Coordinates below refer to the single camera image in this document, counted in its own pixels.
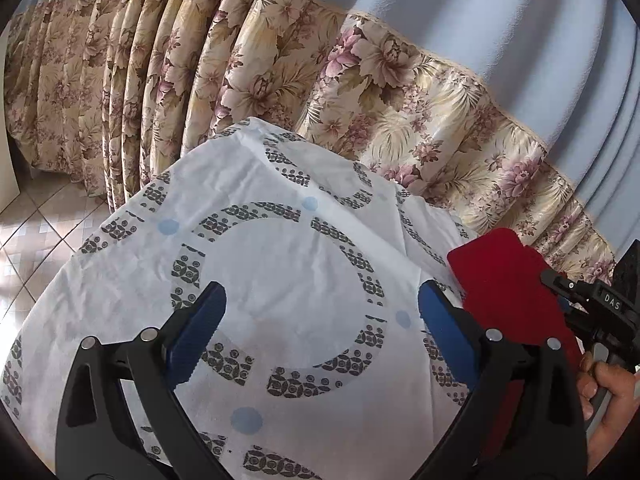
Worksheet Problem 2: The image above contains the red knitted garment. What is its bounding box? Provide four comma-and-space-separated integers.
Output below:
446, 227, 584, 466

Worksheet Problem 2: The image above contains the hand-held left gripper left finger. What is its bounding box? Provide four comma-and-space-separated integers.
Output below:
55, 281, 236, 480

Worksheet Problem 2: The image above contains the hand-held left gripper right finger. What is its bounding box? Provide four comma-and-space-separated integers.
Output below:
417, 280, 588, 480

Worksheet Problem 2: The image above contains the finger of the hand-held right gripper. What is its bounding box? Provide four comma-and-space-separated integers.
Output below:
556, 297, 597, 343
540, 268, 599, 307

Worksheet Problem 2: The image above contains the blue floral curtain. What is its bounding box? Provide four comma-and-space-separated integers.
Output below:
0, 0, 640, 286

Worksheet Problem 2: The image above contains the person's right hand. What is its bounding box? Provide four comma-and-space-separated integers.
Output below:
575, 351, 640, 467

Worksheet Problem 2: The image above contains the white flat board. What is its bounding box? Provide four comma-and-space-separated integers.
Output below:
0, 129, 22, 202

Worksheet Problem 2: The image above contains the white and blue printed bed sheet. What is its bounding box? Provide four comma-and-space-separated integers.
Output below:
0, 116, 483, 480

